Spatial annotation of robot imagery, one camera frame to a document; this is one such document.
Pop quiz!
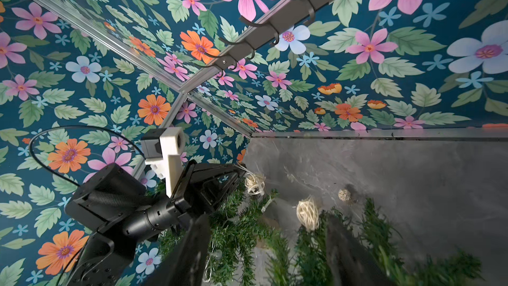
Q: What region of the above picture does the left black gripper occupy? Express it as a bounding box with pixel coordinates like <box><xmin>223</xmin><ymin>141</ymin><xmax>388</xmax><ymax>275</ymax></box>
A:
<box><xmin>174</xmin><ymin>160</ymin><xmax>246</xmax><ymax>226</ymax></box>

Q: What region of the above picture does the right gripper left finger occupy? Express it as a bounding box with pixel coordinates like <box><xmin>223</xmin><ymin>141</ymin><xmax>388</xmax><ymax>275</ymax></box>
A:
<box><xmin>144</xmin><ymin>214</ymin><xmax>211</xmax><ymax>286</ymax></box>

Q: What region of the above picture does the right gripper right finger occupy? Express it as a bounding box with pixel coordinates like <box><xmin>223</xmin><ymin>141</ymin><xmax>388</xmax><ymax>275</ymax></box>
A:
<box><xmin>325</xmin><ymin>215</ymin><xmax>394</xmax><ymax>285</ymax></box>

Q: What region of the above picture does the green christmas tree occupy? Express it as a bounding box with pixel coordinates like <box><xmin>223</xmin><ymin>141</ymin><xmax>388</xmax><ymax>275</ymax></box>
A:
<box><xmin>267</xmin><ymin>198</ymin><xmax>482</xmax><ymax>285</ymax></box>
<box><xmin>150</xmin><ymin>178</ymin><xmax>279</xmax><ymax>286</ymax></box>

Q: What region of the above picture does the rattan ball string light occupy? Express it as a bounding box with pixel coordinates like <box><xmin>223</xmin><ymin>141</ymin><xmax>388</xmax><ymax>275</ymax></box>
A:
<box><xmin>237</xmin><ymin>164</ymin><xmax>354</xmax><ymax>232</ymax></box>

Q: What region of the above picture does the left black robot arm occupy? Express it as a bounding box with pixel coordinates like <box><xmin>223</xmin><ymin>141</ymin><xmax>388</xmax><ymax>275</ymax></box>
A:
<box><xmin>66</xmin><ymin>161</ymin><xmax>245</xmax><ymax>285</ymax></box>

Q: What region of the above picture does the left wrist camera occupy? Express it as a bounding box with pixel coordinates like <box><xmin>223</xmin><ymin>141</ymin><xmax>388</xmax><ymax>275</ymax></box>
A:
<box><xmin>141</xmin><ymin>127</ymin><xmax>185</xmax><ymax>197</ymax></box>

